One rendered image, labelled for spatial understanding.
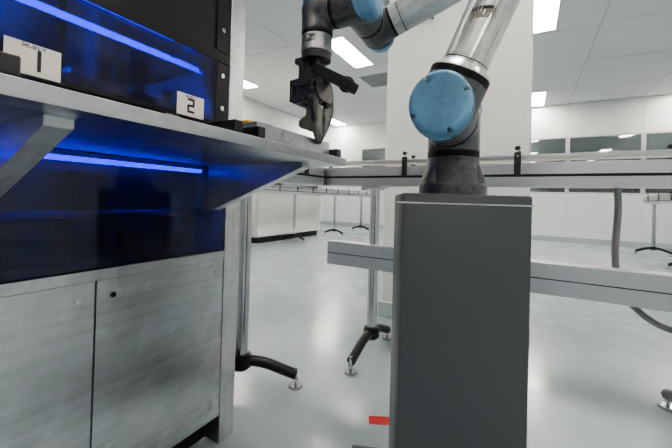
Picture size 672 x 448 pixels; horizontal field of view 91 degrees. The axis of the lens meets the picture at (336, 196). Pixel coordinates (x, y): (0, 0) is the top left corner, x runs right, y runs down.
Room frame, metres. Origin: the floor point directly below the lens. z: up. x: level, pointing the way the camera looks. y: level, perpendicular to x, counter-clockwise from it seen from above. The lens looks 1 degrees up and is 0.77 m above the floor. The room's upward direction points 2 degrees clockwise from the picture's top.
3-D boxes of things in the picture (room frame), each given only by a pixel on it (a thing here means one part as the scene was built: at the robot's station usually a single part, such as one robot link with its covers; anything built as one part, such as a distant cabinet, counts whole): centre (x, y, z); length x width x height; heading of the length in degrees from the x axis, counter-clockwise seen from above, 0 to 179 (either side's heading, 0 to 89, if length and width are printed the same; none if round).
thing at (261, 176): (0.91, 0.22, 0.80); 0.34 x 0.03 x 0.13; 60
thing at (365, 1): (0.77, -0.04, 1.21); 0.11 x 0.11 x 0.08; 63
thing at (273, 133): (0.82, 0.23, 0.90); 0.34 x 0.26 x 0.04; 60
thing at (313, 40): (0.80, 0.06, 1.14); 0.08 x 0.08 x 0.05
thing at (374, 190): (1.68, -0.20, 0.46); 0.09 x 0.09 x 0.77; 60
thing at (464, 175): (0.78, -0.27, 0.84); 0.15 x 0.15 x 0.10
